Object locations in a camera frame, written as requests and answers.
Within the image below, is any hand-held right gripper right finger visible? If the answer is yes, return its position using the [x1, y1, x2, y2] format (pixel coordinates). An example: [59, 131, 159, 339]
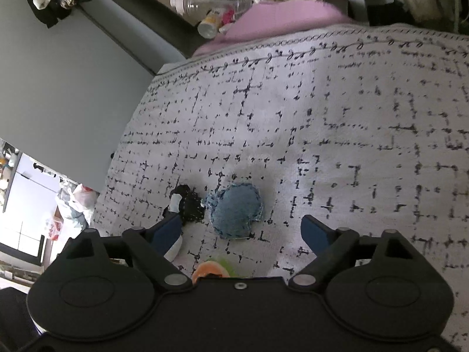
[289, 216, 416, 290]

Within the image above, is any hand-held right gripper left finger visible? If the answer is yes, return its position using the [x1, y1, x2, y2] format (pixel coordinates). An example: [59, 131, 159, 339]
[55, 214, 186, 290]

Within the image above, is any black and white plush toy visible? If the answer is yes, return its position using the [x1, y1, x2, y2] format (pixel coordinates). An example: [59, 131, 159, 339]
[162, 184, 206, 261]

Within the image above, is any burger plush toy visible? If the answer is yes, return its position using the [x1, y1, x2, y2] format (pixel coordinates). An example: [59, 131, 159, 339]
[191, 258, 231, 285]

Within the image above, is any blue denim plush toy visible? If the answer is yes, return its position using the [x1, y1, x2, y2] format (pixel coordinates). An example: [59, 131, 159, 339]
[204, 182, 264, 239]

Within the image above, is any white and pink plastic bag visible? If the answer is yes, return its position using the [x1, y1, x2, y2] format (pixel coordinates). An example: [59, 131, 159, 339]
[71, 183, 100, 213]

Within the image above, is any grey patterned blanket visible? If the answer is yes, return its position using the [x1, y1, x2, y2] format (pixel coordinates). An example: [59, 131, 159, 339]
[90, 24, 469, 338]

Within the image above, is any pink bedsheet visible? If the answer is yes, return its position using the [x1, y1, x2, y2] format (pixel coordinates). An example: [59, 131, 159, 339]
[192, 0, 350, 57]

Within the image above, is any clear plastic bottle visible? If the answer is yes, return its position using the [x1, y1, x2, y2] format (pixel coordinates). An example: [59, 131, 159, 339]
[170, 0, 253, 21]

